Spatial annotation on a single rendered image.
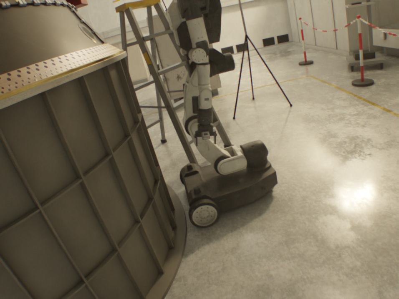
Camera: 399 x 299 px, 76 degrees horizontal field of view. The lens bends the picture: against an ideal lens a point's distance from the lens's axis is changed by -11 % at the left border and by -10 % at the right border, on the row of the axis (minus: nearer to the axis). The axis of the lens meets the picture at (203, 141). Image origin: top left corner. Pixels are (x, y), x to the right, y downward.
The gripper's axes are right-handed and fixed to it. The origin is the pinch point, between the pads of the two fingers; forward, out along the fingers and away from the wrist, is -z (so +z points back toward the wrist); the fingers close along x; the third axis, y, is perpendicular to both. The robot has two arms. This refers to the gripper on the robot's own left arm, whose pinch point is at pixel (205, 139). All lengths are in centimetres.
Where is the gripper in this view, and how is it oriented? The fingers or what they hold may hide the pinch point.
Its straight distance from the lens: 165.1
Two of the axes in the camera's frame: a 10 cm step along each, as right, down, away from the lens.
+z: -0.4, -9.3, -3.7
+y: 1.8, 3.5, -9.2
